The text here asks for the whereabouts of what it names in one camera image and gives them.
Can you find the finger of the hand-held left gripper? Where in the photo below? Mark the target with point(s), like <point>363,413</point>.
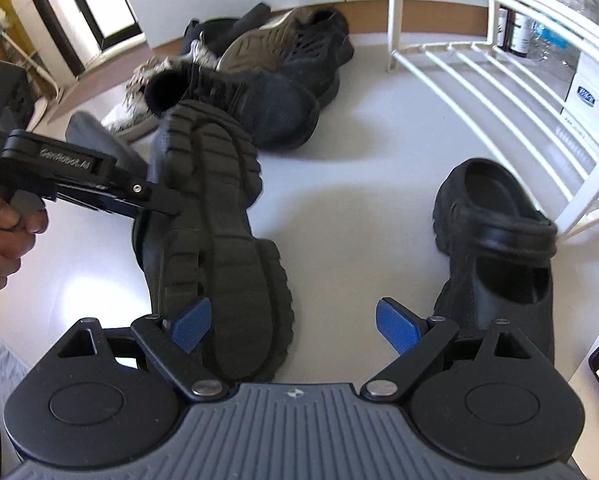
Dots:
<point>152,196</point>
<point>99,202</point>

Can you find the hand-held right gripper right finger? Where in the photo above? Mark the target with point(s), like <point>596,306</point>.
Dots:
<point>397,326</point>

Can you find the black framed glass door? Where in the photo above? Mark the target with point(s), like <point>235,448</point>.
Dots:
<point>94,7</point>

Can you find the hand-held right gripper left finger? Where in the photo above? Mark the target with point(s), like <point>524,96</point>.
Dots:
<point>192,324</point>

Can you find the dark glass bottle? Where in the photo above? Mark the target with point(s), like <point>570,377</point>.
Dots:
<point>522,32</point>

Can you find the black mesh sneaker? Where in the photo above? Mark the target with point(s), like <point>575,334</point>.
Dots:
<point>239,105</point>
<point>289,45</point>

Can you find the white metal shoe rack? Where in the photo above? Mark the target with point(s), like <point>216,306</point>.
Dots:
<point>396,15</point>

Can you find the white printed sneaker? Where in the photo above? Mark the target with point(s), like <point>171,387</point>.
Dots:
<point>204,55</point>
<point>144,80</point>

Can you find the clear plastic water bottle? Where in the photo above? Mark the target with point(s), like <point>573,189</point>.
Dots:
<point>559,10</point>

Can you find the person's left hand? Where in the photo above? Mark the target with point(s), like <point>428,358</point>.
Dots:
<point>4,242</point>

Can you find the black chunky clog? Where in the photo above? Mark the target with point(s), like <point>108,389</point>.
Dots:
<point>494,252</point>
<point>214,240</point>

